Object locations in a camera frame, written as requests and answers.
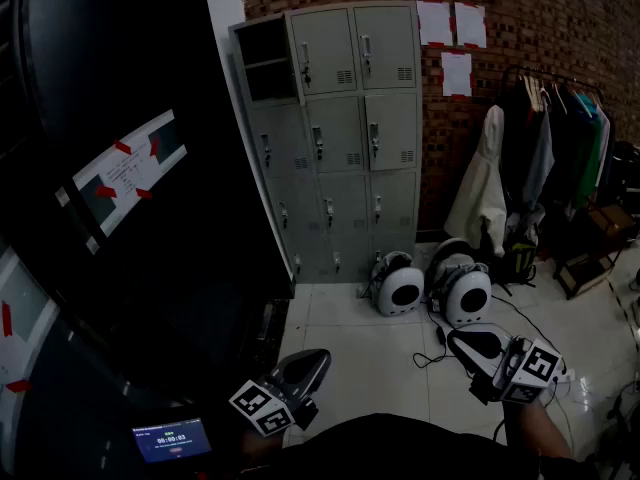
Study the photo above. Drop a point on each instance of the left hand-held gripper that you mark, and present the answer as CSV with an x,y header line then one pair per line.
x,y
265,408

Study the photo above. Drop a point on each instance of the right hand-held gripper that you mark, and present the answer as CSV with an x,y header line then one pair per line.
x,y
530,370

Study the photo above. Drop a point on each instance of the grey cabinet with handles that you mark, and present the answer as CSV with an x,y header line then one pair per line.
x,y
335,133

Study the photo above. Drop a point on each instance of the person's left forearm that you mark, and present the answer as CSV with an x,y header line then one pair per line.
x,y
260,445

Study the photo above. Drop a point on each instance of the person's right forearm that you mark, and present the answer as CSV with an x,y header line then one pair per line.
x,y
537,428

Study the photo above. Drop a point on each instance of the white round hard-shell backpack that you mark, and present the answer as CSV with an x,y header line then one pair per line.
x,y
400,288
465,288

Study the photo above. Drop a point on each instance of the white power strip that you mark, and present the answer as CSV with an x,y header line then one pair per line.
x,y
566,375

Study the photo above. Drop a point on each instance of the black and yellow backpack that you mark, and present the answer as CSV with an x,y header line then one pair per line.
x,y
520,263

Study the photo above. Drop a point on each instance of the person's black shirt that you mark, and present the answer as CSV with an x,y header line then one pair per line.
x,y
400,450

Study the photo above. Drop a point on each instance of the low wooden shelf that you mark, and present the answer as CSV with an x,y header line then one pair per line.
x,y
590,258

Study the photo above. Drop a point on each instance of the phone with timer screen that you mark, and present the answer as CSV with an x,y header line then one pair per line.
x,y
172,440

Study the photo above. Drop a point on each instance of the white hanging jacket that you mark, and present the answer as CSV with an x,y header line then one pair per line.
x,y
477,188

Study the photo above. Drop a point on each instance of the grey hanging garment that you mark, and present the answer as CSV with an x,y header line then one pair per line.
x,y
540,158

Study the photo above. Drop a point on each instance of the black hanging garment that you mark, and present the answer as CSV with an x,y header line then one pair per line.
x,y
517,138

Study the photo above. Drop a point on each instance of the green hanging garment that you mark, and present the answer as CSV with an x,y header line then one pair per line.
x,y
587,158

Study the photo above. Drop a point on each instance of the taped paper notice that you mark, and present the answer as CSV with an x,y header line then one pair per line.
x,y
20,308
125,175

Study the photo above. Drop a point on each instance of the white paper sheet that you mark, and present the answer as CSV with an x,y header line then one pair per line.
x,y
456,74
435,23
470,24

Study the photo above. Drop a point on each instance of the black metal clothes rack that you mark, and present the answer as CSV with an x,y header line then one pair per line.
x,y
550,72

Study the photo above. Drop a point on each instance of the glossy door with steel frame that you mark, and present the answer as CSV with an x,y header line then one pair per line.
x,y
125,68

